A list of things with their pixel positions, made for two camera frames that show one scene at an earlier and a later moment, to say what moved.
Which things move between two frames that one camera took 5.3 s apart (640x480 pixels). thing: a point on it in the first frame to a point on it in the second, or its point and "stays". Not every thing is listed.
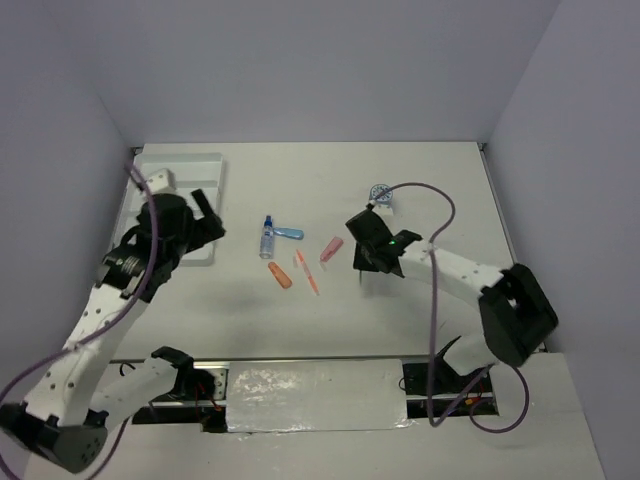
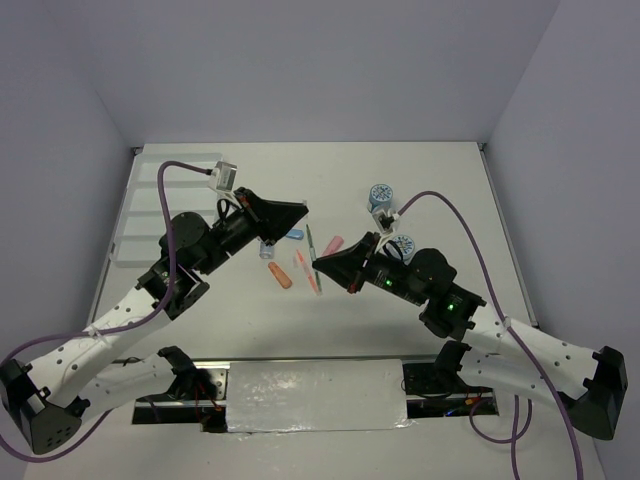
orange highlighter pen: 309,273 stays
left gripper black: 208,228 to 270,220
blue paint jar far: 384,200 stays
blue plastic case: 292,233 stays
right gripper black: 362,264 to 346,267
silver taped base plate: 310,395 stays
